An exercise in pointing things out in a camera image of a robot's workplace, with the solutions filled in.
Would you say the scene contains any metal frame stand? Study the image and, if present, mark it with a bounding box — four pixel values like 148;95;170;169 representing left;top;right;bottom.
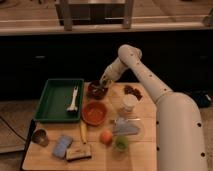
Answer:
55;0;134;31

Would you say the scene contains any white dish brush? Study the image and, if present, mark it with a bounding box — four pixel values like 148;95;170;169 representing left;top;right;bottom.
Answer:
67;86;78;112

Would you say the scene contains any green cup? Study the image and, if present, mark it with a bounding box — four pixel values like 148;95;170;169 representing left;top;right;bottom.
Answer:
114;135;129;152

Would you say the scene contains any blue sponge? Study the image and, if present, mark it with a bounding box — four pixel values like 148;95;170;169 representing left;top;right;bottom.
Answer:
52;135;73;158

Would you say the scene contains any yellow banana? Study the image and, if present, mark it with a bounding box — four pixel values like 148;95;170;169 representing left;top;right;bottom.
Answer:
80;120;87;144

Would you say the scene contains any grey blue cloth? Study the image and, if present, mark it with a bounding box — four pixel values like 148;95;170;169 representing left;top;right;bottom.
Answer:
113;120;140;135

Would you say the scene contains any metal cup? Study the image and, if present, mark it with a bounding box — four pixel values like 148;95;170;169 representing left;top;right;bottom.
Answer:
31;129;49;147

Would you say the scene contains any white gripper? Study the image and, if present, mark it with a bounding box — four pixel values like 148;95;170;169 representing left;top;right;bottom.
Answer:
99;71;114;86

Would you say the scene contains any purple bowl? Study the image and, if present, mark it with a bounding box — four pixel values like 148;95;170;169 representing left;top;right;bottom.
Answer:
87;80;108;100

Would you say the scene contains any brown dried fruit pile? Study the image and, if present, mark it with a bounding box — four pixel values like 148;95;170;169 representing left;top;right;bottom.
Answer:
124;85;142;100

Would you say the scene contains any orange bowl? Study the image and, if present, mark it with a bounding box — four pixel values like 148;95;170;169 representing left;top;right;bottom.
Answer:
82;101;107;126

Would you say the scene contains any orange fruit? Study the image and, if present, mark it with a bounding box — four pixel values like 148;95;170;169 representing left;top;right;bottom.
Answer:
100;130;113;145

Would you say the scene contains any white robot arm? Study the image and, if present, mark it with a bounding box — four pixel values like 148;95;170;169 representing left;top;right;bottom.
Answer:
100;44;208;171

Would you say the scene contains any green plastic tray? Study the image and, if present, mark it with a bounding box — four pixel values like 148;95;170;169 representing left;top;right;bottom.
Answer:
34;78;84;123

